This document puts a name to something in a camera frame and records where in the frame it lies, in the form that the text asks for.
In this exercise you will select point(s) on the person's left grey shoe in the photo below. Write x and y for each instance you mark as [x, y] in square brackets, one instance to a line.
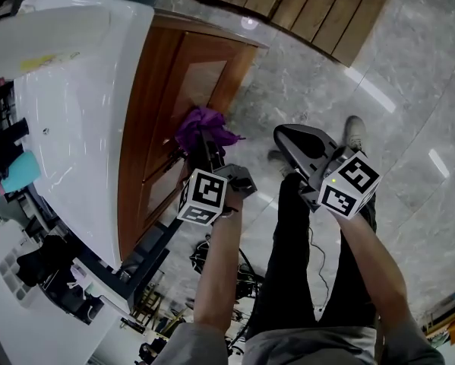
[276, 156]

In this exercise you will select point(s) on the person's grey shirt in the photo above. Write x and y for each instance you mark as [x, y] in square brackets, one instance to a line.
[295, 346]

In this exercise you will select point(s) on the brown wooden cabinet door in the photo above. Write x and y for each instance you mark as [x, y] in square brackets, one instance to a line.
[204, 78]
[160, 192]

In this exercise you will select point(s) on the black metal stand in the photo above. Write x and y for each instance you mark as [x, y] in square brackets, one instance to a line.
[143, 257]

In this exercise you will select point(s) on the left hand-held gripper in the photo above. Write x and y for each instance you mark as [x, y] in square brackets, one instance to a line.
[203, 193]

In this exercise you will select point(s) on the teal cup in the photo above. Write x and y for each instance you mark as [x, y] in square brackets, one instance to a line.
[20, 171]

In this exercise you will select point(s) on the person's right forearm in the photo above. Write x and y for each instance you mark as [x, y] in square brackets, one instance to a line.
[371, 264]

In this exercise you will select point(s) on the dark wooden slatted platform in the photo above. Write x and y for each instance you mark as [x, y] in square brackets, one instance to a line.
[307, 6]

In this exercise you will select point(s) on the person's left forearm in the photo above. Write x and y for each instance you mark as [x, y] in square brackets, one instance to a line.
[217, 264]

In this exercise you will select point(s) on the person's black trousers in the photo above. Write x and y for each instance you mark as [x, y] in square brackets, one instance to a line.
[288, 264]

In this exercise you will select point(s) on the purple cloth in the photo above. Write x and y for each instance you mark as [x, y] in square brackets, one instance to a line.
[206, 122]

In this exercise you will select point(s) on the person's right grey shoe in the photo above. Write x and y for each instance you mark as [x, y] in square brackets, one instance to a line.
[355, 129]

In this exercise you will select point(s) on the brown wooden cabinet frame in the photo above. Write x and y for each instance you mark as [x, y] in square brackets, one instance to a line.
[136, 146]

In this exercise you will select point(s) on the black bag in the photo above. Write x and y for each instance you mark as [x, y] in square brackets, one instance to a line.
[45, 259]

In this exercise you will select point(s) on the person's grey shoe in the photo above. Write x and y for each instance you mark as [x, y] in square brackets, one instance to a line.
[355, 129]
[276, 156]

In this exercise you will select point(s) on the white storage unit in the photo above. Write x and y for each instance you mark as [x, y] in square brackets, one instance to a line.
[41, 325]

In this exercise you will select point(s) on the white ceramic washbasin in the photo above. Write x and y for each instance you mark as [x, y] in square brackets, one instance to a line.
[71, 101]

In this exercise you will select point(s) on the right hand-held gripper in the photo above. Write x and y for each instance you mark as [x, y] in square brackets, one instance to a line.
[348, 186]

